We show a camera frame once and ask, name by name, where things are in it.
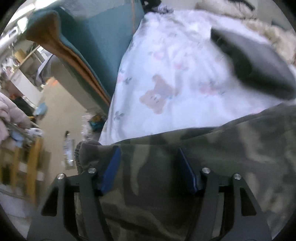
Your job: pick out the teal orange headboard cushion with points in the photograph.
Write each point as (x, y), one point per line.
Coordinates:
(89, 38)

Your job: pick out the cream patterned duvet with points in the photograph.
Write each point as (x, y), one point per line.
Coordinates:
(282, 40)

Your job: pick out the folded dark grey garment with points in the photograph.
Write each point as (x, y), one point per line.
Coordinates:
(256, 65)

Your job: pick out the camouflage green pants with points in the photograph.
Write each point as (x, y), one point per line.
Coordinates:
(143, 202)

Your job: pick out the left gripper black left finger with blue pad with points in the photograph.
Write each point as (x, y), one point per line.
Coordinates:
(56, 217)

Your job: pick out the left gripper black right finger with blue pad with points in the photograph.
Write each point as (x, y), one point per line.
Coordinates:
(218, 207)

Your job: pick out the white floral bed sheet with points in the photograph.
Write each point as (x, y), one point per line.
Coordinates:
(172, 76)

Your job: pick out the plastic bottle on floor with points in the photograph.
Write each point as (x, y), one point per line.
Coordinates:
(68, 151)

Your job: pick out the wooden yellow chair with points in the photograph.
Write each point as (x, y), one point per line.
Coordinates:
(20, 168)

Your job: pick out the pink garment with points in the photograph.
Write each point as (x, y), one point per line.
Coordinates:
(12, 114)

